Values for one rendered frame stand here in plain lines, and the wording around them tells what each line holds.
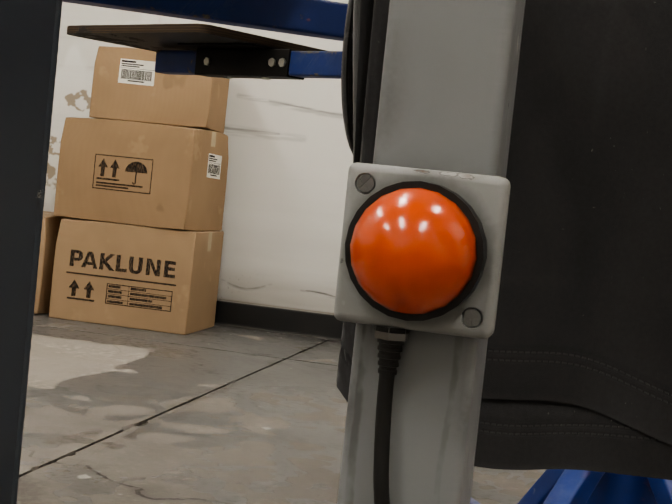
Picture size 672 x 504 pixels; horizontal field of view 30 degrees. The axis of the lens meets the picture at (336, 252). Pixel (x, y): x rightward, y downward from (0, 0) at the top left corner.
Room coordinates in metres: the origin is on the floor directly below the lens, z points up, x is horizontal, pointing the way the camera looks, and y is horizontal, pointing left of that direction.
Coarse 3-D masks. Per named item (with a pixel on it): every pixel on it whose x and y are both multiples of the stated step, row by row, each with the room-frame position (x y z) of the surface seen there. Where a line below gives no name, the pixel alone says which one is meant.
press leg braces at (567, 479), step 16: (544, 480) 2.18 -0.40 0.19; (560, 480) 1.86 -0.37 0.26; (576, 480) 1.85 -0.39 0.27; (592, 480) 1.86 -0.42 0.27; (656, 480) 1.85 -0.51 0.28; (528, 496) 2.23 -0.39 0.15; (544, 496) 2.17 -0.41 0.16; (560, 496) 1.83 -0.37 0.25; (576, 496) 1.83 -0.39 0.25; (656, 496) 1.85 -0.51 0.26
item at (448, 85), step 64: (448, 0) 0.40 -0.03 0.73; (512, 0) 0.39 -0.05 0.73; (384, 64) 0.40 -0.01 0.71; (448, 64) 0.40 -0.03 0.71; (512, 64) 0.41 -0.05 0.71; (384, 128) 0.40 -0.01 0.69; (448, 128) 0.39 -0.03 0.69; (384, 320) 0.39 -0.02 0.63; (448, 320) 0.38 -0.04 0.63; (448, 384) 0.39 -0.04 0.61; (448, 448) 0.39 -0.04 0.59
